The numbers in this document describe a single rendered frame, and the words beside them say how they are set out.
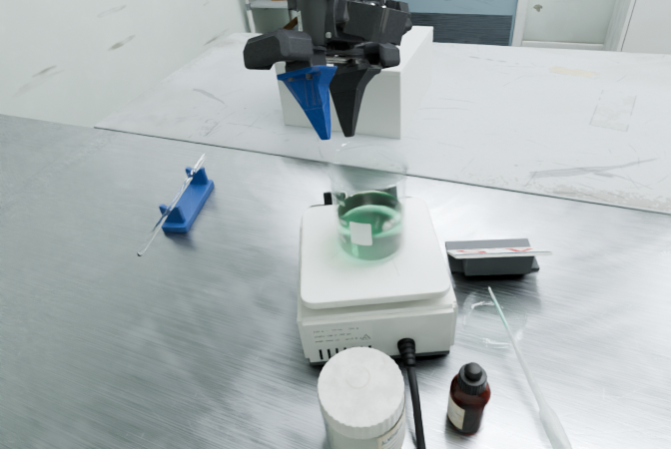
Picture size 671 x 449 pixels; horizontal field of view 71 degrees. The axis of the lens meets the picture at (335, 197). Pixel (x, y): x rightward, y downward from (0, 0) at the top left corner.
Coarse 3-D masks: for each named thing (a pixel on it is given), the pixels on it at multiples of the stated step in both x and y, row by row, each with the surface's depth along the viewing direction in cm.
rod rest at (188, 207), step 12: (204, 168) 63; (192, 180) 64; (204, 180) 64; (192, 192) 63; (204, 192) 63; (180, 204) 61; (192, 204) 61; (168, 216) 57; (180, 216) 57; (192, 216) 59; (168, 228) 58; (180, 228) 58
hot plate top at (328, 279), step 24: (312, 216) 45; (408, 216) 43; (312, 240) 42; (408, 240) 41; (432, 240) 41; (312, 264) 40; (336, 264) 39; (384, 264) 39; (408, 264) 39; (432, 264) 38; (312, 288) 38; (336, 288) 37; (360, 288) 37; (384, 288) 37; (408, 288) 37; (432, 288) 36
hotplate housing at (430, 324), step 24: (312, 312) 38; (336, 312) 38; (360, 312) 38; (384, 312) 38; (408, 312) 38; (432, 312) 37; (456, 312) 38; (312, 336) 38; (336, 336) 38; (360, 336) 39; (384, 336) 39; (408, 336) 39; (432, 336) 39; (312, 360) 41; (408, 360) 38
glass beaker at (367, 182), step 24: (360, 144) 39; (336, 168) 38; (360, 168) 40; (384, 168) 39; (336, 192) 36; (360, 192) 34; (384, 192) 34; (336, 216) 38; (360, 216) 36; (384, 216) 36; (336, 240) 41; (360, 240) 37; (384, 240) 37; (360, 264) 39
